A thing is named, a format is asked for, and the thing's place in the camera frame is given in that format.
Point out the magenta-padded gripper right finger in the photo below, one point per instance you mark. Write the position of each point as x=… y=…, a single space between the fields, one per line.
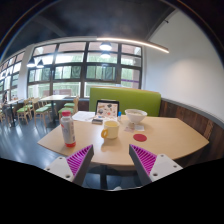
x=146 y=160

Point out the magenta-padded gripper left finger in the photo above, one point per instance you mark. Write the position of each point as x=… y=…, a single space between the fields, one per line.
x=78 y=160

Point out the clear bottle with red cap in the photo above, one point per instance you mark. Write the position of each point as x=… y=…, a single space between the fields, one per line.
x=68 y=130

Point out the flat round red coaster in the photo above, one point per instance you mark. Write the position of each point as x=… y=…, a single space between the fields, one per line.
x=140 y=137

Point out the small printed card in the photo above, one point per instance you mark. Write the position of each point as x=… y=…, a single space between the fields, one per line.
x=138 y=128

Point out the white paper sheets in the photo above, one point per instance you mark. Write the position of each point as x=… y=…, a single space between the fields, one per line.
x=83 y=116

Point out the white bowl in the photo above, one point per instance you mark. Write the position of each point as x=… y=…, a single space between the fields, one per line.
x=135 y=115

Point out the small blue-capped tube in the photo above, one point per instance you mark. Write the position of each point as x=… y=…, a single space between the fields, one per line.
x=119 y=116

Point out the black tablet with stickers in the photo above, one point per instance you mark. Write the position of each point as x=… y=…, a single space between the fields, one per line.
x=107 y=109

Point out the group of green-seated wooden chairs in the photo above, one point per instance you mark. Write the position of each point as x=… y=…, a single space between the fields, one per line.
x=41 y=110

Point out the light wooden dining table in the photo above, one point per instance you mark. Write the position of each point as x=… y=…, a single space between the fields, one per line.
x=13 y=101
x=54 y=97

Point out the group of pendant lamps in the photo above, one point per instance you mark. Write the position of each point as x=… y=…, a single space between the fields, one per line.
x=105 y=46

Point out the long linear ceiling light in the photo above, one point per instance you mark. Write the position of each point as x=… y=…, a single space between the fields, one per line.
x=140 y=42

